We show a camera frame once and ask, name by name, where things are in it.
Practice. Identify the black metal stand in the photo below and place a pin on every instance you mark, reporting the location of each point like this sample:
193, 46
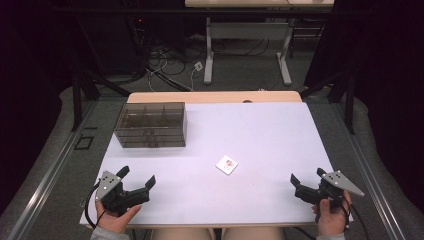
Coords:
349, 100
77, 100

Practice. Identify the person's left hand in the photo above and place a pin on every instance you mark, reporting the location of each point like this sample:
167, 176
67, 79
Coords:
113, 221

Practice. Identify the person's leg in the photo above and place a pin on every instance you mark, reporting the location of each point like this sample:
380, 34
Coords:
181, 234
253, 234

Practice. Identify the white-legged desk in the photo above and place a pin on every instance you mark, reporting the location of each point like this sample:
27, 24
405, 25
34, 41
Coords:
246, 31

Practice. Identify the white power adapter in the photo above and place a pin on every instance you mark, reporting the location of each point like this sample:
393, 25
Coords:
198, 66

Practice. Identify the dark curtain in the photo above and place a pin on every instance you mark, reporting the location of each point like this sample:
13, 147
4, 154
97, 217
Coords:
26, 83
393, 83

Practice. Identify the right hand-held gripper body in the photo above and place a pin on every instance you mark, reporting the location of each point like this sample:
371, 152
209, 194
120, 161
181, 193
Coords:
340, 181

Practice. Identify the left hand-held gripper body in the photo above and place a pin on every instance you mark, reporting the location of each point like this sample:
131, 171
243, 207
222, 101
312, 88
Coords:
110, 186

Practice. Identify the person's right leg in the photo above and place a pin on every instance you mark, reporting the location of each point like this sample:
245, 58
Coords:
253, 234

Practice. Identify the aluminium floor rail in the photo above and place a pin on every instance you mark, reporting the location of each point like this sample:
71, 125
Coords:
373, 180
50, 176

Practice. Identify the white picture card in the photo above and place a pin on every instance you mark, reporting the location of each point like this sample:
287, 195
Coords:
227, 164

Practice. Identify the person's left leg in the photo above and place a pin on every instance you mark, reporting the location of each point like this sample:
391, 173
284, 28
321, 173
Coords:
181, 234

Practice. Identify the smoky transparent drawer box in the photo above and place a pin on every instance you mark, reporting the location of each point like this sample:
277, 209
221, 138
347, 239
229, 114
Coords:
150, 116

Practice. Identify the person's right hand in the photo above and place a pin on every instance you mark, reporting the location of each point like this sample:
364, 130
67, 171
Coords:
331, 220

